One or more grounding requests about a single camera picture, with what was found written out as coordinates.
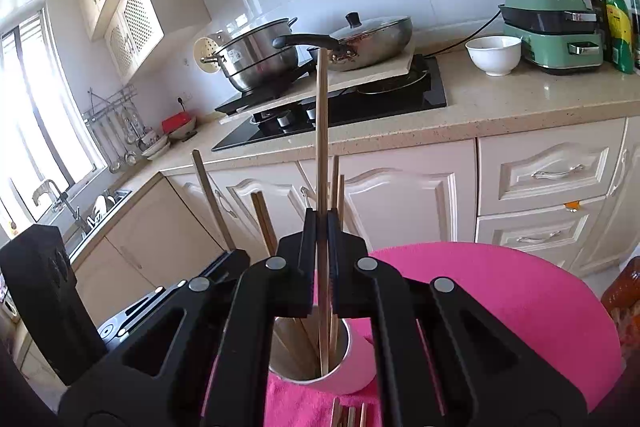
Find kitchen sink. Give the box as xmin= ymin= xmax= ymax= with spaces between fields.
xmin=63 ymin=188 xmax=131 ymax=257

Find chrome faucet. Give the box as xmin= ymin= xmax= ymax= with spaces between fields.
xmin=32 ymin=179 xmax=92 ymax=234

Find pink round tablecloth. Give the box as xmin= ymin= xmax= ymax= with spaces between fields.
xmin=202 ymin=241 xmax=624 ymax=427

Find pink cup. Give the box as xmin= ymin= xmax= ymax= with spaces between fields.
xmin=269 ymin=310 xmax=376 ymax=395

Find window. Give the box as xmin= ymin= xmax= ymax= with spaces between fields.
xmin=1 ymin=10 xmax=105 ymax=239

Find amber oil jug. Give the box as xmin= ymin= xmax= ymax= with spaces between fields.
xmin=601 ymin=256 xmax=640 ymax=361

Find stacked white dishes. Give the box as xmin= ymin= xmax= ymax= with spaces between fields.
xmin=140 ymin=130 xmax=168 ymax=158

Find lower base cabinets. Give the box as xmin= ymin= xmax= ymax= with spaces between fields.
xmin=73 ymin=117 xmax=639 ymax=324

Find red lid container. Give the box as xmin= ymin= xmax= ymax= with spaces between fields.
xmin=160 ymin=110 xmax=193 ymax=134

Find black gas hob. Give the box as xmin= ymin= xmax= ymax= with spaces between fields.
xmin=213 ymin=54 xmax=447 ymax=152

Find beige stone board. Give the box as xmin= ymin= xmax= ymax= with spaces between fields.
xmin=218 ymin=37 xmax=416 ymax=124

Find steel stock pot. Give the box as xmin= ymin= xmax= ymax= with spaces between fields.
xmin=215 ymin=17 xmax=298 ymax=93

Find white ceramic bowl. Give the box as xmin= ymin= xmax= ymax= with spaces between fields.
xmin=465 ymin=36 xmax=522 ymax=77

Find wok with glass lid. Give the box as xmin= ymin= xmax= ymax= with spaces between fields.
xmin=272 ymin=12 xmax=413 ymax=72

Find green electric grill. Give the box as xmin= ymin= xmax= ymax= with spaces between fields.
xmin=499 ymin=0 xmax=603 ymax=75

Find green yellow oil bottle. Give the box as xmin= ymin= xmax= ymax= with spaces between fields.
xmin=606 ymin=0 xmax=634 ymax=74

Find dark olive oil bottle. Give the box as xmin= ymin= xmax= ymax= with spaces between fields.
xmin=590 ymin=0 xmax=612 ymax=62

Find wall utensil rack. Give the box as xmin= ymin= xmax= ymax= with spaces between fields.
xmin=82 ymin=86 xmax=148 ymax=174

